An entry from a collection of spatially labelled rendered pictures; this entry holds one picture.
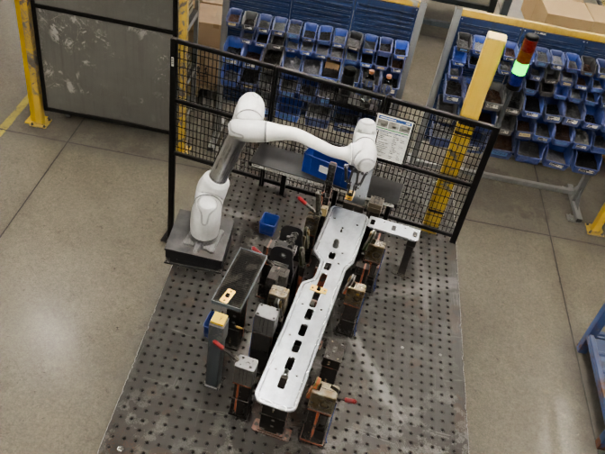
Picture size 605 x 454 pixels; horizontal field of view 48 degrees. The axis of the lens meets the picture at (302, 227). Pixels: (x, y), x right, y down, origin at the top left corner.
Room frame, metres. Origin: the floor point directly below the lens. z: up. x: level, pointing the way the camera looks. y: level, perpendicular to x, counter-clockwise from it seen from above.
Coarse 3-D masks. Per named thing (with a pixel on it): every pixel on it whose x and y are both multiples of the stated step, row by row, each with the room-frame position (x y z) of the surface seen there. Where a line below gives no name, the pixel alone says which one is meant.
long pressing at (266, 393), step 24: (336, 216) 2.90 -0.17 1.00; (360, 216) 2.94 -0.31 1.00; (360, 240) 2.75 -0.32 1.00; (336, 264) 2.53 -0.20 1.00; (336, 288) 2.36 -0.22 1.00; (288, 312) 2.15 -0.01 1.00; (288, 336) 2.01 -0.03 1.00; (312, 336) 2.03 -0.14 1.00; (312, 360) 1.90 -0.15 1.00; (264, 384) 1.73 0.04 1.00; (288, 384) 1.75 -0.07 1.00; (288, 408) 1.63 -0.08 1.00
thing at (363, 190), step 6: (354, 174) 3.06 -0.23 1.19; (360, 174) 3.05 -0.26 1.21; (372, 174) 3.04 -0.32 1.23; (354, 180) 3.05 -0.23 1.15; (366, 180) 3.04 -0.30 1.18; (360, 186) 3.05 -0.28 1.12; (366, 186) 3.04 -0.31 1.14; (360, 192) 3.05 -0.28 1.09; (366, 192) 3.04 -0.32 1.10; (348, 198) 3.06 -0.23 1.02; (354, 198) 3.05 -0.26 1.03; (360, 198) 3.04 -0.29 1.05; (360, 204) 3.04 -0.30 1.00
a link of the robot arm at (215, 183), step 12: (252, 96) 2.92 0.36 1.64; (240, 108) 2.83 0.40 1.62; (252, 108) 2.83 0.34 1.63; (264, 108) 2.91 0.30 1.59; (228, 144) 2.86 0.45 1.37; (240, 144) 2.86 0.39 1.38; (228, 156) 2.86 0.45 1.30; (216, 168) 2.87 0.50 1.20; (228, 168) 2.87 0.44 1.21; (204, 180) 2.87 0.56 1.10; (216, 180) 2.86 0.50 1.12; (228, 180) 2.93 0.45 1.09; (204, 192) 2.84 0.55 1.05; (216, 192) 2.84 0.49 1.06
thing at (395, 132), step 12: (384, 120) 3.32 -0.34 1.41; (396, 120) 3.31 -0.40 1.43; (408, 120) 3.30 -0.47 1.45; (384, 132) 3.32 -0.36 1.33; (396, 132) 3.31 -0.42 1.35; (408, 132) 3.30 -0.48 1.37; (384, 144) 3.31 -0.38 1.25; (396, 144) 3.30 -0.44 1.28; (408, 144) 3.29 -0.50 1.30; (384, 156) 3.31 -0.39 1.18; (396, 156) 3.30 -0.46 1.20
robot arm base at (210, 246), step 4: (220, 232) 2.78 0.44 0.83; (188, 236) 2.70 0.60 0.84; (192, 236) 2.68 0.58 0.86; (220, 236) 2.76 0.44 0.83; (184, 240) 2.67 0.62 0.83; (188, 240) 2.68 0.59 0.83; (192, 240) 2.67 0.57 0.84; (196, 240) 2.66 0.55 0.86; (212, 240) 2.68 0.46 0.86; (216, 240) 2.71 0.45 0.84; (184, 244) 2.66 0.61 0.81; (188, 244) 2.66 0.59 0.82; (192, 244) 2.66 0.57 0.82; (196, 244) 2.64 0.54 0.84; (200, 244) 2.65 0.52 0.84; (204, 244) 2.66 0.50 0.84; (208, 244) 2.67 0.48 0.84; (212, 244) 2.68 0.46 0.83; (216, 244) 2.70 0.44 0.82; (196, 248) 2.62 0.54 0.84; (200, 248) 2.64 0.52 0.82; (204, 248) 2.65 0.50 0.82; (208, 248) 2.65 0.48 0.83; (212, 248) 2.66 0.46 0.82; (196, 252) 2.61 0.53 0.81; (212, 252) 2.64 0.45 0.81
